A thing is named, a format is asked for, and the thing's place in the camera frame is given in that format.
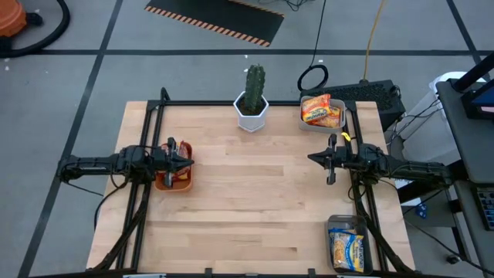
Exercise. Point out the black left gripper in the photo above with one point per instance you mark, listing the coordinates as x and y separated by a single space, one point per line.
164 162

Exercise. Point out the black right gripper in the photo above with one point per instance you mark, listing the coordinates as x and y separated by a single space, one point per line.
343 160

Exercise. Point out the red beef ramen pack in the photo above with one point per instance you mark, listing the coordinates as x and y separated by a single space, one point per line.
184 150

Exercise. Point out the blue soy sauce ramen pack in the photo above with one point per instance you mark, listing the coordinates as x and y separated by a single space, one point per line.
345 251

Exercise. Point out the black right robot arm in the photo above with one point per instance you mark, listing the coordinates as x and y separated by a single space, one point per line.
409 170

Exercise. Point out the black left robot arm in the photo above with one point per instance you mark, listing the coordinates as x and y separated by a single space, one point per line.
92 164

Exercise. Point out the orange plastic bin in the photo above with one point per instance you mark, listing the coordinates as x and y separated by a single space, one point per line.
173 187

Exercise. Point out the light grey plastic bin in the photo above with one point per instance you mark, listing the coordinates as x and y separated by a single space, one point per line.
339 103

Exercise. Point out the dark grey plastic bin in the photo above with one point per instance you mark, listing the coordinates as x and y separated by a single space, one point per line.
347 223

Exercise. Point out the white hexagonal plant pot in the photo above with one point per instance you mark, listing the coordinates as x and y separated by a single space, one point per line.
247 123

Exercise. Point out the white paper sheet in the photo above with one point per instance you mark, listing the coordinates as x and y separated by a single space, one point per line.
407 185

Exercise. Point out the green cactus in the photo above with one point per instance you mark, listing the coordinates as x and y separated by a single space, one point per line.
254 87

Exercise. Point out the white translucent container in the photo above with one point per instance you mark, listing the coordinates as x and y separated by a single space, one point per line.
426 135

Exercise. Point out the small blue object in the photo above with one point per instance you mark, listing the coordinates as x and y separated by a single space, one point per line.
421 211

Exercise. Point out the black hazard-striped floor mat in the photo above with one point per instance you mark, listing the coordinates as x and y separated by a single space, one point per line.
216 17

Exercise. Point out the grey desk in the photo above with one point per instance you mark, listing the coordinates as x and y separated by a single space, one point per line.
474 146

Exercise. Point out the black monitor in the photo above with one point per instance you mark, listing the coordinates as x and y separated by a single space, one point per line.
472 108

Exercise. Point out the black keyboard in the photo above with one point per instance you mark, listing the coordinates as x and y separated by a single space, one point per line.
487 208

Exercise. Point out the orange shop vacuum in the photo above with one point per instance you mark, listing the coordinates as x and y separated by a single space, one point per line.
11 17

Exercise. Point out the black aluminium table frame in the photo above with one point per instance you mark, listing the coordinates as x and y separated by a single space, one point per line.
193 103

